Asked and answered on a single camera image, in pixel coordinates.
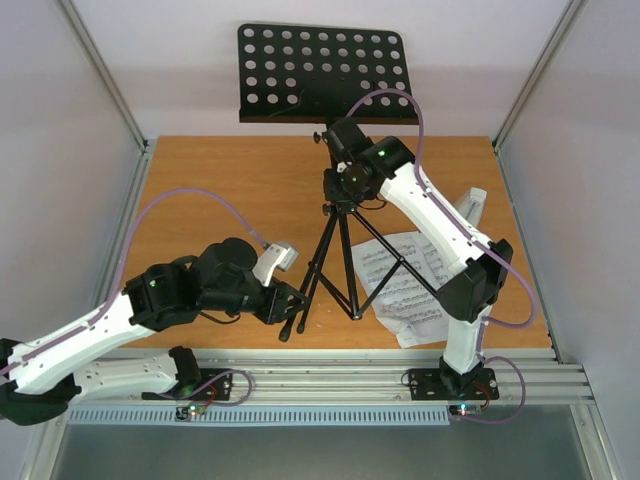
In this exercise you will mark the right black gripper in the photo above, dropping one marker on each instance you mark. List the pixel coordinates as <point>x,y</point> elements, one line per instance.
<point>331,138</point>

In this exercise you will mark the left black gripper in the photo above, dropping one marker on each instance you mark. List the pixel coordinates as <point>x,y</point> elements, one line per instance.
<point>277,309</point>

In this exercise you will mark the white metronome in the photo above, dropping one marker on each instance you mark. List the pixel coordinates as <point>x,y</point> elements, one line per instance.
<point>471,205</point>

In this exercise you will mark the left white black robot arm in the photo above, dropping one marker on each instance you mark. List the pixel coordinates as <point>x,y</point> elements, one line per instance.
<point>43,377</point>

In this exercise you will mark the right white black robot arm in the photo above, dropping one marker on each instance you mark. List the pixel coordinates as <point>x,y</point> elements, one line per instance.
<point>475,267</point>

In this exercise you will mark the left small circuit board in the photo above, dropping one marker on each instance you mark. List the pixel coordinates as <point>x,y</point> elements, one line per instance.
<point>191,412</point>

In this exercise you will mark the small circuit board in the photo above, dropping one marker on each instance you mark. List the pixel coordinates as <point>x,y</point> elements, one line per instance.
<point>191,412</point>
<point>465,409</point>

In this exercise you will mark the right small circuit board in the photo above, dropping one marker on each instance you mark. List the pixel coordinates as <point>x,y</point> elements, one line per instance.
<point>465,409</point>

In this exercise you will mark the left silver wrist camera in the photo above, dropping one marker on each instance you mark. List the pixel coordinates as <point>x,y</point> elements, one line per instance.
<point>280,256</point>

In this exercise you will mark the aluminium frame rail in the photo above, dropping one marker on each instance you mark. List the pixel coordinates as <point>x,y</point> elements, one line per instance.
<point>376,376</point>

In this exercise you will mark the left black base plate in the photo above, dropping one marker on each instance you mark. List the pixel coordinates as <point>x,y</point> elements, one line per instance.
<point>215,384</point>

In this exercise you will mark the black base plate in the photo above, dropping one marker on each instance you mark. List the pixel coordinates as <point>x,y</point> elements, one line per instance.
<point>215,384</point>
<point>429,384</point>

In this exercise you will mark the grey slotted cable duct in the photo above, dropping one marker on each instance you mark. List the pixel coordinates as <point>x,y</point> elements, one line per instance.
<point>264,416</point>

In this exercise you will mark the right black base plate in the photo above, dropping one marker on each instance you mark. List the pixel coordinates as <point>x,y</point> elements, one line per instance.
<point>429,384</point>

